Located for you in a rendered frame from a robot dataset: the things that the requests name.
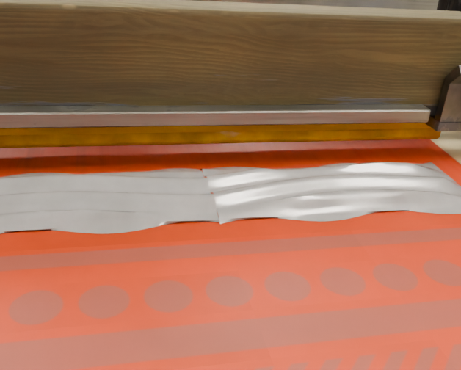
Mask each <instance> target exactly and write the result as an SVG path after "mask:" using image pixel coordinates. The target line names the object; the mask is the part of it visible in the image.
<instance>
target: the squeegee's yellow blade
mask: <svg viewBox="0 0 461 370"><path fill-rule="evenodd" d="M401 128H431V127H430V126H428V125H427V124H426V123H361V124H306V125H251V126H143V127H87V128H0V135H35V134H126V133H173V132H218V131H309V130H355V129H401Z"/></svg>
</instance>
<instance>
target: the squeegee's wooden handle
mask: <svg viewBox="0 0 461 370"><path fill-rule="evenodd" d="M458 65H461V12H460V11H448V10H412V9H394V8H374V7H338V6H319V5H300V4H264V3H245V2H226V1H190V0H0V106H193V105H348V104H423V105H424V106H425V107H427V108H429V109H430V110H431V112H430V116H435V114H436V111H437V107H438V102H439V100H440V94H441V91H442V88H443V83H444V80H445V77H446V76H447V75H448V74H449V73H450V72H452V71H453V69H455V68H456V67H457V66H458Z"/></svg>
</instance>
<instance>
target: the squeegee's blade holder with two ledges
mask: <svg viewBox="0 0 461 370"><path fill-rule="evenodd" d="M430 112H431V110H430V109H429V108H427V107H425V106H424V105H423V104H348V105H193V106H0V128H87V127H143V126H251V125H306V124H361V123H427V122H428V120H429V116H430Z"/></svg>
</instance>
